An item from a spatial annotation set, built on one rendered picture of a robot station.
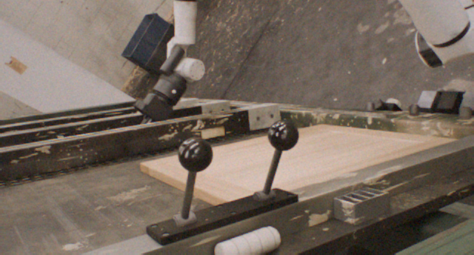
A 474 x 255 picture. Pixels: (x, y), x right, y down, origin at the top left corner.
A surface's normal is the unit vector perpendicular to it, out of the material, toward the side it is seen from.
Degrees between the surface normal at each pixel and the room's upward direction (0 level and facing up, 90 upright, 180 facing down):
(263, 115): 90
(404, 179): 90
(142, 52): 91
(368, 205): 89
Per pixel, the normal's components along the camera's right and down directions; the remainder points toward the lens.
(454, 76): -0.72, -0.48
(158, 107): 0.54, 0.07
